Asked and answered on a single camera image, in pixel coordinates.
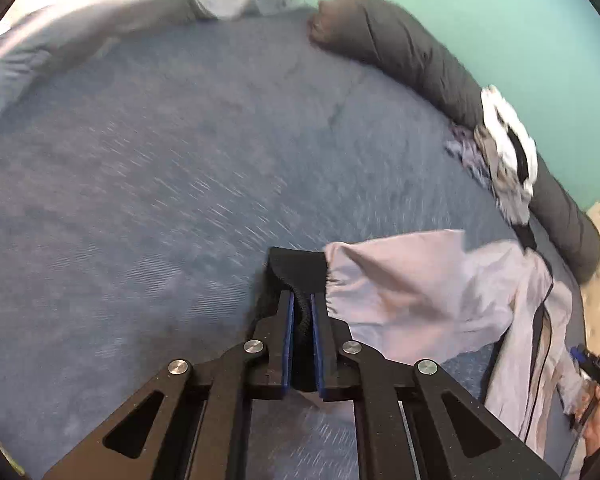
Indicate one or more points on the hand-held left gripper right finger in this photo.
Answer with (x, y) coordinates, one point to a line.
(317, 340)

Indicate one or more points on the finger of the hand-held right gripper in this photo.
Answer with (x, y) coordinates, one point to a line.
(586, 360)

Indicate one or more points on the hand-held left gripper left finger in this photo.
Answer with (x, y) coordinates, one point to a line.
(289, 330)

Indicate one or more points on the grey jacket with black lining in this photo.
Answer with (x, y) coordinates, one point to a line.
(420, 290)

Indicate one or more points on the pile of mixed clothes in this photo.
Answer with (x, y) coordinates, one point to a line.
(505, 180)
(500, 115)

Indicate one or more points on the person's right hand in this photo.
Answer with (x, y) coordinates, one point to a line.
(599, 425)

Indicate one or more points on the blue-grey striped cloth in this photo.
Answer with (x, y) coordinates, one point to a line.
(467, 152)

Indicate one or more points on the dark grey rolled duvet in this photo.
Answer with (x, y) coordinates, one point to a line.
(420, 55)

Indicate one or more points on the light blue blanket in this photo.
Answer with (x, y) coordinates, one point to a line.
(80, 20)

